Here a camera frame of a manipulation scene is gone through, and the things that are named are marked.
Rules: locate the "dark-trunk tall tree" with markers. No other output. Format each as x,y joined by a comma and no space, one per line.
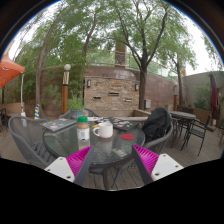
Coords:
142,86

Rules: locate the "black metal patio chair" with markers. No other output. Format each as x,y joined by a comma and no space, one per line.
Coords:
197,131

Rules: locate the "black wall lamp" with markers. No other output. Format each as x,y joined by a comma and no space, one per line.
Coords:
89,83
136,87

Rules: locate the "grey chair holding backpack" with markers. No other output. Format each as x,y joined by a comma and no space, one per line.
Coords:
159,144

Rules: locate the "white printed paper sheet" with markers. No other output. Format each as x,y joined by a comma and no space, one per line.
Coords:
93,118

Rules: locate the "orange patio umbrella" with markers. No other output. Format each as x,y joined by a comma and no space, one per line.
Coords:
9,70

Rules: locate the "round patio table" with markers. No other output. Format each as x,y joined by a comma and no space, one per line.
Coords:
182,115

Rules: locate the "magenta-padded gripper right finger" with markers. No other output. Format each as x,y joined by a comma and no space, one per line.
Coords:
148,160

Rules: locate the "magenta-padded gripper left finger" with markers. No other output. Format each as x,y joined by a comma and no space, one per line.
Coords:
78,161

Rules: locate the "green-capped brown drink bottle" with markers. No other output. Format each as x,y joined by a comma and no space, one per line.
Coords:
83,130

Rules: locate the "grey laptop with stickers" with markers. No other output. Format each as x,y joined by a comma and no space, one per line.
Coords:
59,124

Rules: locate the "white mug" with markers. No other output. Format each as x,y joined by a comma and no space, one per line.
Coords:
105,130

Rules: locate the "black laptop with stickers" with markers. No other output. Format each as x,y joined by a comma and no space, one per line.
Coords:
122,124

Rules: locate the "leaning grey-trunk tree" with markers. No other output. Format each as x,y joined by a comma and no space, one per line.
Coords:
40,75

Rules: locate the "black backpack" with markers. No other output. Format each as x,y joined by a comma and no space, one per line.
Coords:
156,124

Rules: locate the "wooden globe lamp post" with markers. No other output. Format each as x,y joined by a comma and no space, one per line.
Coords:
65,96

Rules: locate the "flat round red coaster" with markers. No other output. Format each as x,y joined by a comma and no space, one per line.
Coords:
127,136

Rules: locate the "grey wall utility box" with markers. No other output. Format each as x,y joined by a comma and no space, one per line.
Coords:
147,103

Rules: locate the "closed maroon patio umbrella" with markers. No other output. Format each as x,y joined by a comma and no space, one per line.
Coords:
213,95

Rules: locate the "blue yellow striped post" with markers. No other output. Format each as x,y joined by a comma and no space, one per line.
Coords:
37,112

